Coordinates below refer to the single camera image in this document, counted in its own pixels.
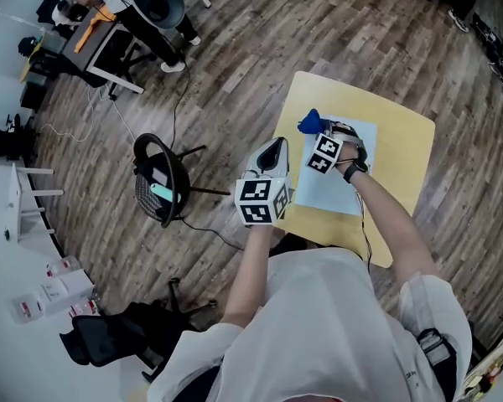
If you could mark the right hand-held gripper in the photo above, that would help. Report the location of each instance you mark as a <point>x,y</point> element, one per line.
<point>325,153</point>

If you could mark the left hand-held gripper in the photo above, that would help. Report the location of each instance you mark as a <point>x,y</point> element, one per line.
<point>255,193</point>

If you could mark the blue cloth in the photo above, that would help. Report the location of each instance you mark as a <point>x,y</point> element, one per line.
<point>310,123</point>

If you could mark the person's right forearm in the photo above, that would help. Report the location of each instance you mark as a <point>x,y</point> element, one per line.
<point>390,233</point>

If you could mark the person's left forearm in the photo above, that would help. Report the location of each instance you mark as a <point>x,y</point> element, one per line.
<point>251,266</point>

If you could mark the grey shoulder pouch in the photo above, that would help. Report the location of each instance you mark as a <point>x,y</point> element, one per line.
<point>438,350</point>

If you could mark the person's right hand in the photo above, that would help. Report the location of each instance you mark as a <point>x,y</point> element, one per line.
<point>348,153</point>

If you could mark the black wristwatch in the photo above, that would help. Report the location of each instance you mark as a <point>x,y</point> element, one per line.
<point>351,173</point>

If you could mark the mint green bottle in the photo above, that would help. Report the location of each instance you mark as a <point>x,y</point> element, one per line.
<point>164,192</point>

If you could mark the pink white pouch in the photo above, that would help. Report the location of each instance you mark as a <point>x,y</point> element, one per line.
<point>159,177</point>

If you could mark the round black wicker chair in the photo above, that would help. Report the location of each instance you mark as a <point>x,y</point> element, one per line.
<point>144,195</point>

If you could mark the person's white shirt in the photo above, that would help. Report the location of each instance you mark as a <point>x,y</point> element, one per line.
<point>318,329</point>

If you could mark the black power strip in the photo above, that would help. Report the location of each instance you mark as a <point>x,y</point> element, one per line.
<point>496,55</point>

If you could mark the grey desk white legs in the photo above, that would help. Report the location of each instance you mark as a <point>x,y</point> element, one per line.
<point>88,44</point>

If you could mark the clear bottle red label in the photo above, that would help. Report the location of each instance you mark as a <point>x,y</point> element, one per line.
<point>65,265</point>
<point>84,307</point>

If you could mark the white box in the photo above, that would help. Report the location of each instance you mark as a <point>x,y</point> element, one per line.
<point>73,287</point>

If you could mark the black office chair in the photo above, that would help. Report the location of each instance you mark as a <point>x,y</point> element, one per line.
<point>105,341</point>

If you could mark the black cabinet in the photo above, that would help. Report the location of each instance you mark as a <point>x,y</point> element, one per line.
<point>33,94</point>

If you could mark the yellow desk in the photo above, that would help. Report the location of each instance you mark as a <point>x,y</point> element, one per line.
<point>27,67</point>

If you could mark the black bag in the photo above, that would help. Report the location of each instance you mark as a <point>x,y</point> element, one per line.
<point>6,142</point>

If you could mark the clear jug red label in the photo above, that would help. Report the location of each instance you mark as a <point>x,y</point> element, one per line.
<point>25,308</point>

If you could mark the cluttered white shelf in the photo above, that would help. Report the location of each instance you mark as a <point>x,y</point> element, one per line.
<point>492,375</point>

